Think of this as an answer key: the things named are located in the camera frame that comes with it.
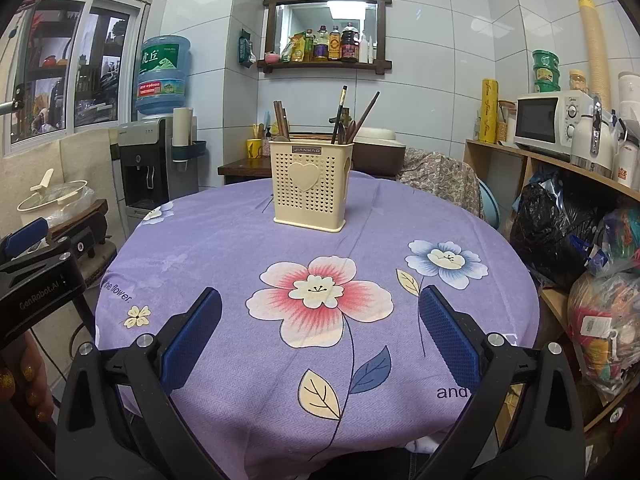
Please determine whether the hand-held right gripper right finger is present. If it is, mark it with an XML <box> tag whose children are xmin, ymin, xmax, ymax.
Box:
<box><xmin>419</xmin><ymin>285</ymin><xmax>586</xmax><ymax>480</ymax></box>

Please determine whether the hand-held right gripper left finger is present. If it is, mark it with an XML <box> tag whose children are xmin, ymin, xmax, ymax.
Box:
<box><xmin>55</xmin><ymin>287</ymin><xmax>223</xmax><ymax>480</ymax></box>

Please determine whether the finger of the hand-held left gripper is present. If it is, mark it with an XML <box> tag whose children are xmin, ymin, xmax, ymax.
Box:
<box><xmin>0</xmin><ymin>217</ymin><xmax>49</xmax><ymax>261</ymax></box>
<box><xmin>0</xmin><ymin>226</ymin><xmax>97</xmax><ymax>283</ymax></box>

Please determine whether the cream perforated utensil holder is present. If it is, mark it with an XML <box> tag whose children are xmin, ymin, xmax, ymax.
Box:
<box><xmin>269</xmin><ymin>140</ymin><xmax>355</xmax><ymax>233</ymax></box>

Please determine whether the black chopstick with gold tip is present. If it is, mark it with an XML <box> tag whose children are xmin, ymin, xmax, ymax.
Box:
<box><xmin>330</xmin><ymin>85</ymin><xmax>349</xmax><ymax>145</ymax></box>

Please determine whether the person's left hand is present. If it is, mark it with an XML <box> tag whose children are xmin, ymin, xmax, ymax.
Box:
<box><xmin>0</xmin><ymin>332</ymin><xmax>55</xmax><ymax>427</ymax></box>

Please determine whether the small dark wooden stool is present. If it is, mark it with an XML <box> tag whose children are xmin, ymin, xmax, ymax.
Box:
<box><xmin>47</xmin><ymin>199</ymin><xmax>111</xmax><ymax>257</ymax></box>

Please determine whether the white pot with glass lid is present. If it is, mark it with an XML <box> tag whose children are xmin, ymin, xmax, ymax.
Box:
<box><xmin>17</xmin><ymin>169</ymin><xmax>93</xmax><ymax>226</ymax></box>

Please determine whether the clear plastic bag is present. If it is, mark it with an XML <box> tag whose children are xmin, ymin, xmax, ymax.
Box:
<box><xmin>47</xmin><ymin>185</ymin><xmax>98</xmax><ymax>226</ymax></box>

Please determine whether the purple floral tablecloth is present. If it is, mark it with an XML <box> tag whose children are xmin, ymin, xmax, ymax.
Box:
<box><xmin>95</xmin><ymin>170</ymin><xmax>541</xmax><ymax>461</ymax></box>

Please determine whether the grey water dispenser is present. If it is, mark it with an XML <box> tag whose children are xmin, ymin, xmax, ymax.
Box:
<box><xmin>109</xmin><ymin>117</ymin><xmax>201</xmax><ymax>231</ymax></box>

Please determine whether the blue plastic basin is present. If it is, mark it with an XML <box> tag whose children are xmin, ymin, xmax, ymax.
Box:
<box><xmin>477</xmin><ymin>180</ymin><xmax>501</xmax><ymax>231</ymax></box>

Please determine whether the black plastic bag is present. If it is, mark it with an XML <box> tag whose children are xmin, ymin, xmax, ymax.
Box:
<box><xmin>510</xmin><ymin>170</ymin><xmax>608</xmax><ymax>291</ymax></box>

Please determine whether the floral cloth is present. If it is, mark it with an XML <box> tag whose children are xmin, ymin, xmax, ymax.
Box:
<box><xmin>397</xmin><ymin>147</ymin><xmax>486</xmax><ymax>218</ymax></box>

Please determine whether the colourful bag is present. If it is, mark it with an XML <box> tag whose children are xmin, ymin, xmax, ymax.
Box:
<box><xmin>567</xmin><ymin>270</ymin><xmax>640</xmax><ymax>401</ymax></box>

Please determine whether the blue-grey cup holder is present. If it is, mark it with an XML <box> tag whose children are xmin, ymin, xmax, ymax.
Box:
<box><xmin>167</xmin><ymin>140</ymin><xmax>208</xmax><ymax>161</ymax></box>

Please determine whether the white cup tube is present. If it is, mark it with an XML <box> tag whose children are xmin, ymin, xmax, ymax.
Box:
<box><xmin>172</xmin><ymin>106</ymin><xmax>193</xmax><ymax>161</ymax></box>

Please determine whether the dark wooden side table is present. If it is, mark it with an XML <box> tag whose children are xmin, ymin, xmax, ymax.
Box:
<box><xmin>217</xmin><ymin>157</ymin><xmax>273</xmax><ymax>186</ymax></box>

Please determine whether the sliding window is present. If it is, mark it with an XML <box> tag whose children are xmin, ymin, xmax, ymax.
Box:
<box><xmin>0</xmin><ymin>0</ymin><xmax>151</xmax><ymax>161</ymax></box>

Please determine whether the wooden shelf unit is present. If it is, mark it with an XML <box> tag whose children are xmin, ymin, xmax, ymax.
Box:
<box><xmin>465</xmin><ymin>140</ymin><xmax>640</xmax><ymax>431</ymax></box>

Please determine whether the blue water jug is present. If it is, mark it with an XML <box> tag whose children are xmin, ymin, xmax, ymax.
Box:
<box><xmin>135</xmin><ymin>35</ymin><xmax>193</xmax><ymax>120</ymax></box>

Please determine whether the glass jar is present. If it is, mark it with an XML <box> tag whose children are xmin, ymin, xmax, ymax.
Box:
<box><xmin>497</xmin><ymin>101</ymin><xmax>516</xmax><ymax>143</ymax></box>

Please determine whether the yellow roll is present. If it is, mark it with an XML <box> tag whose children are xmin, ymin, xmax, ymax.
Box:
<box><xmin>479</xmin><ymin>78</ymin><xmax>500</xmax><ymax>143</ymax></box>

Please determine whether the white microwave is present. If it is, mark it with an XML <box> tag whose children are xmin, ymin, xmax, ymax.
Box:
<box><xmin>512</xmin><ymin>91</ymin><xmax>593</xmax><ymax>158</ymax></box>

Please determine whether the white kettle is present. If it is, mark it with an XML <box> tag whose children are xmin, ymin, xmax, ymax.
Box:
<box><xmin>570</xmin><ymin>95</ymin><xmax>618</xmax><ymax>178</ymax></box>

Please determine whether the white printed paper cup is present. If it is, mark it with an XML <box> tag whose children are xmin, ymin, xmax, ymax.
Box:
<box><xmin>617</xmin><ymin>140</ymin><xmax>640</xmax><ymax>183</ymax></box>

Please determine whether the green packet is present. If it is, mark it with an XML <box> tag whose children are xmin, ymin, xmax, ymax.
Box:
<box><xmin>237</xmin><ymin>29</ymin><xmax>256</xmax><ymax>68</ymax></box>

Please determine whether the white thermos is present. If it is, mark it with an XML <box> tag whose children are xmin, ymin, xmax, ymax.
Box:
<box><xmin>617</xmin><ymin>71</ymin><xmax>640</xmax><ymax>141</ymax></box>

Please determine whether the yellow packet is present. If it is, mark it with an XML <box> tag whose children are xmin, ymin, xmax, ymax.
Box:
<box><xmin>282</xmin><ymin>32</ymin><xmax>307</xmax><ymax>63</ymax></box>

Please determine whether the dark soy sauce bottle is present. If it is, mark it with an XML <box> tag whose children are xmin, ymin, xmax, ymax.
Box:
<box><xmin>341</xmin><ymin>22</ymin><xmax>360</xmax><ymax>63</ymax></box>

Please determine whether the tall paper cup stack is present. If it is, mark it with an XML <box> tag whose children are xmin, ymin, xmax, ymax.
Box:
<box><xmin>575</xmin><ymin>0</ymin><xmax>613</xmax><ymax>111</ymax></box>

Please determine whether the wooden framed wall shelf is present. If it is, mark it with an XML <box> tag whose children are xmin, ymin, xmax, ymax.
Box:
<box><xmin>256</xmin><ymin>0</ymin><xmax>393</xmax><ymax>76</ymax></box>

